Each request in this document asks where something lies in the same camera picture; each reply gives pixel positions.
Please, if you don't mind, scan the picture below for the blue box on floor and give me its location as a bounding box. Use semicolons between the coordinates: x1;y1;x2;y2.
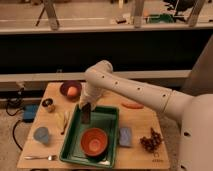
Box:
22;105;38;123

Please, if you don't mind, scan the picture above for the blue plastic cup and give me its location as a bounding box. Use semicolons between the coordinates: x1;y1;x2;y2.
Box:
33;127;50;144

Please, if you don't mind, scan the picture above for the black cable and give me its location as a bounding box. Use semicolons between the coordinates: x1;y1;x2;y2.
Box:
11;119;25;152

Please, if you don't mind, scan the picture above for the banana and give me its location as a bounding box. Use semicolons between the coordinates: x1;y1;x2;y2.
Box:
57;111;70;135

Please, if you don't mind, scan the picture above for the small dark-rimmed cup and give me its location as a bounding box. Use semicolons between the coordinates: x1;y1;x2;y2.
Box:
42;98;55;113

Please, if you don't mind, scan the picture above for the metal fork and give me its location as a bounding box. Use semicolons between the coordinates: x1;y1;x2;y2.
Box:
24;155;57;161

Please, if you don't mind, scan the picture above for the blue sponge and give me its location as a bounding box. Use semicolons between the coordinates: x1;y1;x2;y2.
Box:
119;127;132;147

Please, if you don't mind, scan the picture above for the dark eraser block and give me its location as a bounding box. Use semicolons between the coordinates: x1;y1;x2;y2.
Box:
82;103;91;124

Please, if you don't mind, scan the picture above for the orange bowl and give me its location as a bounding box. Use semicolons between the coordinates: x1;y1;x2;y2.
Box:
80;128;108;157

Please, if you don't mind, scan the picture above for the green plastic tray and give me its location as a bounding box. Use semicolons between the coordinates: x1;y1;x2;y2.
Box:
60;106;119;168

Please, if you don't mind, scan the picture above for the bunch of dark grapes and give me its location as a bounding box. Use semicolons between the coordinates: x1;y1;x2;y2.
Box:
140;128;163;153

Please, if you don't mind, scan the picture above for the orange peach fruit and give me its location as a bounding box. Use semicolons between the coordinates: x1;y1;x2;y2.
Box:
67;87;78;97

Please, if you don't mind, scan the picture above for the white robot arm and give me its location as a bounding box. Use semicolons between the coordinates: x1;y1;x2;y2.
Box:
79;60;213;171

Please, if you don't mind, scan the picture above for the purple plate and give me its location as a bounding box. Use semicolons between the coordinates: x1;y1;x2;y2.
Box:
60;80;82;99

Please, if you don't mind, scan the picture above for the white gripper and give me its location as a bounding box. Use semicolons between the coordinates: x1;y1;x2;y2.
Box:
79;83;104;110

